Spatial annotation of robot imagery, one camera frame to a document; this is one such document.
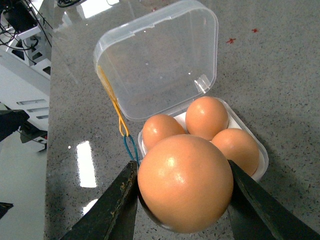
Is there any clear plastic egg box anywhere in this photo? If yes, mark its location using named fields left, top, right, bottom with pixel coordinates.
left=93, top=0, right=270, bottom=183

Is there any brown egg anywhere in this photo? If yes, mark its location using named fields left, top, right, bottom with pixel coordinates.
left=185, top=96, right=229, bottom=141
left=137, top=134, right=234, bottom=234
left=142, top=114, right=186, bottom=151
left=211, top=128, right=260, bottom=176

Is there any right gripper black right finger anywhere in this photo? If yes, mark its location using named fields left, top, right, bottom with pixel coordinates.
left=227, top=160, right=320, bottom=240

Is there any blue rubber band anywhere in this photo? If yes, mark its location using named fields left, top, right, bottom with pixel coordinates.
left=123, top=134, right=140, bottom=167

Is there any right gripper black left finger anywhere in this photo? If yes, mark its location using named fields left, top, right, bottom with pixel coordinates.
left=62, top=160, right=138, bottom=240

